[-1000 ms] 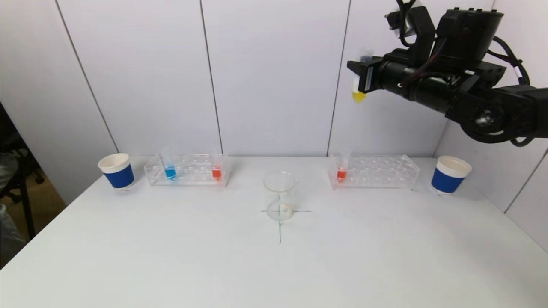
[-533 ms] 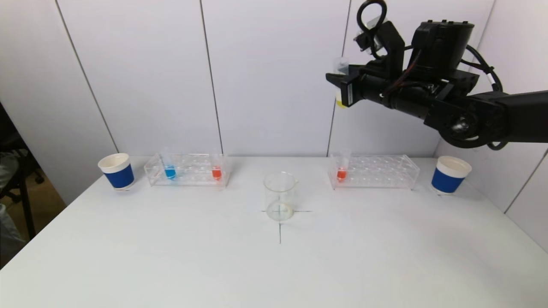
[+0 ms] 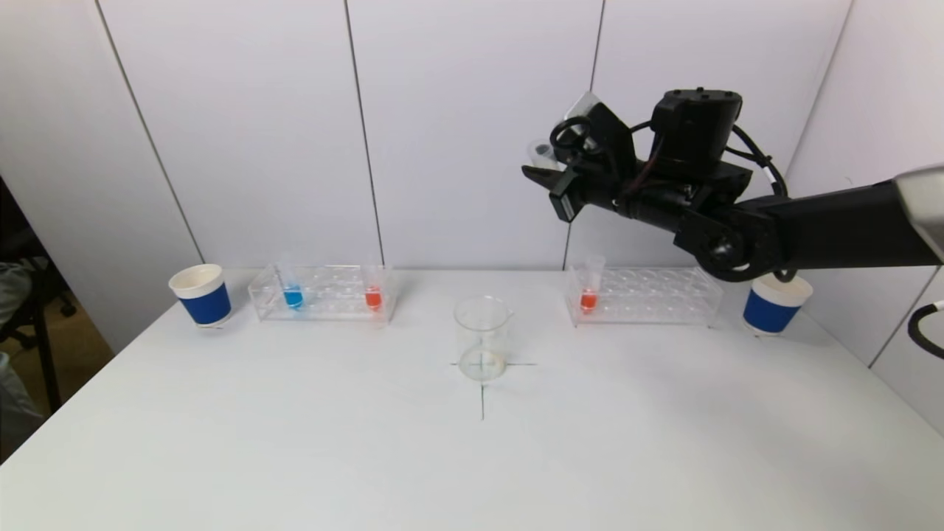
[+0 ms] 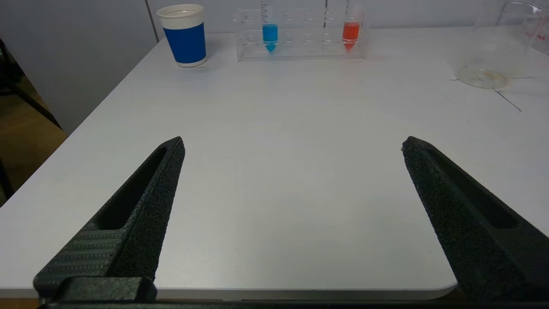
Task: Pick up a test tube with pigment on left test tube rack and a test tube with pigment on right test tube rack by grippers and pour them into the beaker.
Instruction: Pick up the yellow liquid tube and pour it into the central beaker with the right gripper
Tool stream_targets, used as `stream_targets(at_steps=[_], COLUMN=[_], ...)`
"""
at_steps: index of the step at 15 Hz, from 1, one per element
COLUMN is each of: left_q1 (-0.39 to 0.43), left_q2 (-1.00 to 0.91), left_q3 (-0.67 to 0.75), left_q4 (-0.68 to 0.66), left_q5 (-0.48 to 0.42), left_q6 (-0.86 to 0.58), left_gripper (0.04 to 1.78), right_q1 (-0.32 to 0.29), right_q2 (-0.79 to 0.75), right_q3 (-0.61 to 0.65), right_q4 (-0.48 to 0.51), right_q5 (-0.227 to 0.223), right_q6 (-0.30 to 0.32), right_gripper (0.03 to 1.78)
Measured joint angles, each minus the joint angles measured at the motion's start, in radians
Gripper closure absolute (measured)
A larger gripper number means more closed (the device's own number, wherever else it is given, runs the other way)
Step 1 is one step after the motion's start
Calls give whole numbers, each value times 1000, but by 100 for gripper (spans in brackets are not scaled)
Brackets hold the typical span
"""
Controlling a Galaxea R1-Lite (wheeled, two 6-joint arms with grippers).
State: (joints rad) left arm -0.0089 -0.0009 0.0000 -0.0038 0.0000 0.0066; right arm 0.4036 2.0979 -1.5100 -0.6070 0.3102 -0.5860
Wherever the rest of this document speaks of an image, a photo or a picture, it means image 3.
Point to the test tube with blue pigment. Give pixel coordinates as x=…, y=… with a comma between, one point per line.
x=293, y=297

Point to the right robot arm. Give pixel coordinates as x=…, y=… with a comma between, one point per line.
x=848, y=228

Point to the test tube with red pigment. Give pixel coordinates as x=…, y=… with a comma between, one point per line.
x=373, y=298
x=588, y=300

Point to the person in grey trousers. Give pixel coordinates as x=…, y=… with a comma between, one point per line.
x=11, y=284

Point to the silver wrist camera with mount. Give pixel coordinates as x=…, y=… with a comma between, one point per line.
x=608, y=136

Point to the clear acrylic test tube rack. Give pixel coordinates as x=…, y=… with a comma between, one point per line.
x=649, y=302
x=332, y=304

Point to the clear glass beaker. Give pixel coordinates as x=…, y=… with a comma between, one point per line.
x=482, y=361

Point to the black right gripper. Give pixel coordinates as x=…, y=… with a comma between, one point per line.
x=563, y=199

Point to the blue and white paper cup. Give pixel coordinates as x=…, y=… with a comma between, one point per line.
x=206, y=304
x=771, y=313

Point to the test tube with yellow pigment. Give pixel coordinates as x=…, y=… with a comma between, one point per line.
x=540, y=153

